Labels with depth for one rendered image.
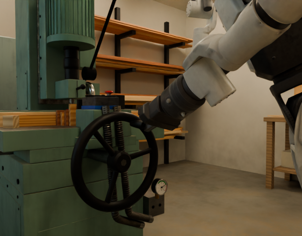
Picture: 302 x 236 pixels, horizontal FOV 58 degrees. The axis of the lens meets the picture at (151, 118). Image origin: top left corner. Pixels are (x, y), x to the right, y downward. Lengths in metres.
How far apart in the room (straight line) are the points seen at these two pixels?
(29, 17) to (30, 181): 0.69
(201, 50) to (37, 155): 0.58
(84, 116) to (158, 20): 3.98
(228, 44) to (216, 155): 4.23
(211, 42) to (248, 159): 3.91
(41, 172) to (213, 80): 0.58
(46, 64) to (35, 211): 0.55
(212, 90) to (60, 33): 0.64
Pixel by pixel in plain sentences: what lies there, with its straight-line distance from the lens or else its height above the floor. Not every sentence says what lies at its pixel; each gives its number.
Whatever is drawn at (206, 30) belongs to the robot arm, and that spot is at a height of 1.29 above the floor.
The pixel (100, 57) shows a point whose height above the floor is 1.55.
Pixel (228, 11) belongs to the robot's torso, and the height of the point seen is 1.22.
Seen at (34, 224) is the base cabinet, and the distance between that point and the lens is 0.95.
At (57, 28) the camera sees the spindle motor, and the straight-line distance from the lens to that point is 1.06.
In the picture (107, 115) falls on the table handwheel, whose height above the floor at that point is 0.94.
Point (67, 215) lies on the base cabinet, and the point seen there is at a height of 0.62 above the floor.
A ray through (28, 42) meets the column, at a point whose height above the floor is 1.23.
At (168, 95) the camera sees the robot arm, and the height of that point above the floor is 0.99.
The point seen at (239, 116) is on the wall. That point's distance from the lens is 4.41.
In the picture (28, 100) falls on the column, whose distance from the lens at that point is 1.24.
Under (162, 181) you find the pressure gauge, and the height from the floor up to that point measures 0.68.
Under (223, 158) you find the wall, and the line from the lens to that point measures 4.63.
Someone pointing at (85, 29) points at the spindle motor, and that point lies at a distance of 1.07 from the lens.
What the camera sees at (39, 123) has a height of 0.91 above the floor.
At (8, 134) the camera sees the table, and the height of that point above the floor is 0.89.
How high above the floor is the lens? 0.97
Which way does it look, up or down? 2 degrees down
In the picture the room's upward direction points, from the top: straight up
